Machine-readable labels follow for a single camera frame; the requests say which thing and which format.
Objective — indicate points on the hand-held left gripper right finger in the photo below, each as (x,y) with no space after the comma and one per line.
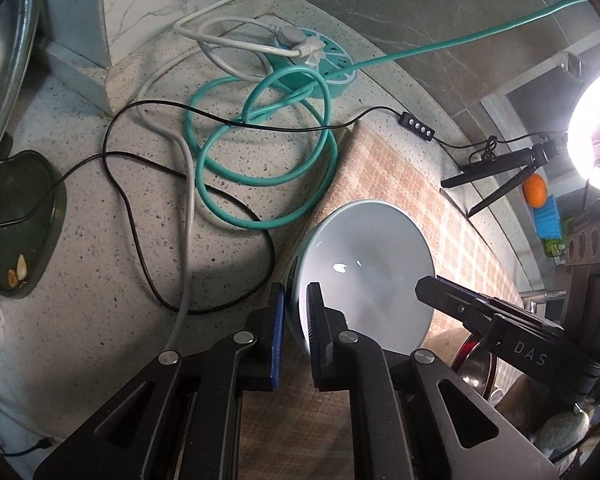
(312,340)

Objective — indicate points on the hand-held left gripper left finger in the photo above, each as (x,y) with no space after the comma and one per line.
(277,340)

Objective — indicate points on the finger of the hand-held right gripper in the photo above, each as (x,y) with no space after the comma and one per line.
(480,317)

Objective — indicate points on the teal bowl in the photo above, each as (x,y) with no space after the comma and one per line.
(365,265)

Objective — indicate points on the person's right hand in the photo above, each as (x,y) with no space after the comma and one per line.
(560,432)

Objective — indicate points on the chrome faucet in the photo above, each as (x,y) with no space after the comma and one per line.
(545,296)

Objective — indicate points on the red steel-lined bowl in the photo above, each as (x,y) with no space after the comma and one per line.
(475,365)

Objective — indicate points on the green dish soap bottle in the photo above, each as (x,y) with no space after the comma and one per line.
(555,247)

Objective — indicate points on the blue ribbed cup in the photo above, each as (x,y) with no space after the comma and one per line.
(547,220)

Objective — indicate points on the orange fruit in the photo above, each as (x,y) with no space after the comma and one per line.
(536,191)

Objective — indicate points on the black tripod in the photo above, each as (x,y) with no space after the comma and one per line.
(500,165)

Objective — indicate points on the plaid placemat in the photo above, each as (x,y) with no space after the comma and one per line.
(395,175)

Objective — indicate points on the black inline remote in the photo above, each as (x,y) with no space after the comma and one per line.
(417,126)

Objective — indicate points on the teal power strip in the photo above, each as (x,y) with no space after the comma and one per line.
(330,57)

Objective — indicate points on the dark green dish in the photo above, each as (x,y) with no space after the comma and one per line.
(20,220)

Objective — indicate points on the steel pot lid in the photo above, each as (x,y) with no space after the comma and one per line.
(2,75)

